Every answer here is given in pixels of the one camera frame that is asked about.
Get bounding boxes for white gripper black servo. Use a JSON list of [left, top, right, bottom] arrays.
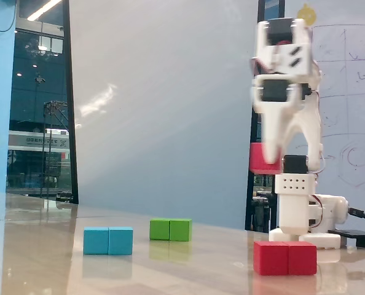
[[251, 74, 307, 166]]

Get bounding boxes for small red cube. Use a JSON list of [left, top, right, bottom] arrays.
[[249, 143, 284, 175]]

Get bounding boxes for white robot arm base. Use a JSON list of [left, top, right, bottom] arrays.
[[268, 195, 350, 250]]

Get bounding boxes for long red block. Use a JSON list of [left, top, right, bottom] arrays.
[[253, 240, 318, 276]]

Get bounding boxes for long green block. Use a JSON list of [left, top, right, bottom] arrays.
[[149, 218, 193, 242]]

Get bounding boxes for long blue block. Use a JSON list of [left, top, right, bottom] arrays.
[[83, 226, 134, 256]]

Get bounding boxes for whiteboard with marker drawings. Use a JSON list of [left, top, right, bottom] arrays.
[[282, 0, 365, 246]]

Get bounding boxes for yellow round sticker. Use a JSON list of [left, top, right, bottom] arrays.
[[296, 2, 318, 27]]

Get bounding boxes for flat black power box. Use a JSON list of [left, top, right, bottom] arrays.
[[328, 229, 365, 249]]

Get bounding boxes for ceiling light strip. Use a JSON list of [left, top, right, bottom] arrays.
[[26, 0, 63, 22]]

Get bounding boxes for black plug cable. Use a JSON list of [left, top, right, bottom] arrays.
[[347, 207, 365, 236]]

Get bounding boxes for black double window frame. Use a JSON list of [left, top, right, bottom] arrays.
[[245, 0, 286, 231]]

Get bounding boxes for slim black window post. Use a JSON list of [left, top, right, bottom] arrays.
[[61, 0, 79, 205]]

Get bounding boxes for thin black hanging cable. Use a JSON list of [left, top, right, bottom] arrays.
[[0, 0, 19, 32]]

